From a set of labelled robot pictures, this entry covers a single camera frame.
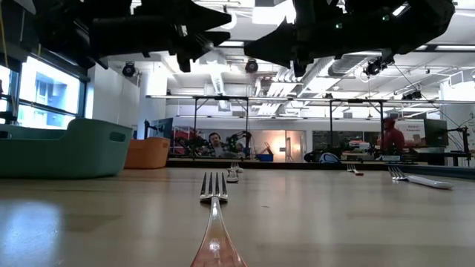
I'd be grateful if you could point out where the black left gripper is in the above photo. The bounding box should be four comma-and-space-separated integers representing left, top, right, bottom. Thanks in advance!
88, 0, 232, 73

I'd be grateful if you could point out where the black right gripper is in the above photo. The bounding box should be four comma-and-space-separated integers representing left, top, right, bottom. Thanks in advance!
243, 0, 372, 78

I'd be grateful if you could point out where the orange-handled silver fork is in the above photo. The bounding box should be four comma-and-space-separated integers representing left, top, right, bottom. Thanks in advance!
189, 171, 249, 267
347, 162, 365, 177

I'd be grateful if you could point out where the black overhead light bar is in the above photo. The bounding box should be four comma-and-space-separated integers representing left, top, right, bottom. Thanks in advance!
217, 39, 475, 53

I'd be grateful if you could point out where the dark blue screen panel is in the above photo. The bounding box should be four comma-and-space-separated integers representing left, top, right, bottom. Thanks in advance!
143, 117, 174, 140

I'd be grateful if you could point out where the person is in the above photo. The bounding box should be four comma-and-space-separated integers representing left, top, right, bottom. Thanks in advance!
205, 131, 238, 159
378, 117, 407, 156

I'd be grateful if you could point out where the white blue helmet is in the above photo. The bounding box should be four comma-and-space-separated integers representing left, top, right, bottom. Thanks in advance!
318, 151, 341, 165

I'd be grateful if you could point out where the orange plastic bin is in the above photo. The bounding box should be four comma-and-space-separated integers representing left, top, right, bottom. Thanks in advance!
124, 136, 171, 170

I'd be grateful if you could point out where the white poster board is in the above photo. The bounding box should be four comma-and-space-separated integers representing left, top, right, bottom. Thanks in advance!
393, 119, 427, 146

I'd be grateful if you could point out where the large glass window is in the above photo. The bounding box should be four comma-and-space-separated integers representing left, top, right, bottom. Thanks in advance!
0, 55, 88, 131

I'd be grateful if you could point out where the black background monitor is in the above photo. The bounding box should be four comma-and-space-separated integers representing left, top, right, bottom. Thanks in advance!
422, 118, 450, 148

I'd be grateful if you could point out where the green plastic bin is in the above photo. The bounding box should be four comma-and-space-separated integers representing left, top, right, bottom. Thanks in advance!
0, 117, 134, 179

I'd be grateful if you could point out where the black metal station frame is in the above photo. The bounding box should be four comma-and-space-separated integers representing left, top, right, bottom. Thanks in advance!
192, 95, 250, 160
328, 98, 387, 160

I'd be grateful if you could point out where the black aluminium table frame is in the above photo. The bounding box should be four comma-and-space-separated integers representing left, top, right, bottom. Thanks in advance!
165, 157, 475, 181

